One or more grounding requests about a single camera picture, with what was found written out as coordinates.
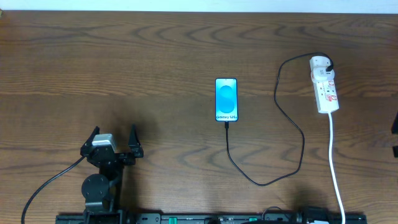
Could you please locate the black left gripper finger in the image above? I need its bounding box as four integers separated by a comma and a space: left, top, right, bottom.
128, 124, 142, 152
83, 126, 100, 148

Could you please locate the black USB charging cable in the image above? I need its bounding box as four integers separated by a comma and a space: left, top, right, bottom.
224, 52, 335, 187

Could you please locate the blue Galaxy smartphone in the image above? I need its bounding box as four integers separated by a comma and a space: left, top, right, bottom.
215, 78, 238, 122

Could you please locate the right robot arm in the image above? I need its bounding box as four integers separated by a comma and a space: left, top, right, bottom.
291, 207, 369, 224

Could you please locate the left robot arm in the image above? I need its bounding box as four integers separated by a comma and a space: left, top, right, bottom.
80, 125, 144, 223

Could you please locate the white charger plug adapter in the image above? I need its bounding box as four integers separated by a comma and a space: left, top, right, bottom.
310, 56, 333, 72

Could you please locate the white power strip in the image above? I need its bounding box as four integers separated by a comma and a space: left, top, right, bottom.
311, 68, 340, 114

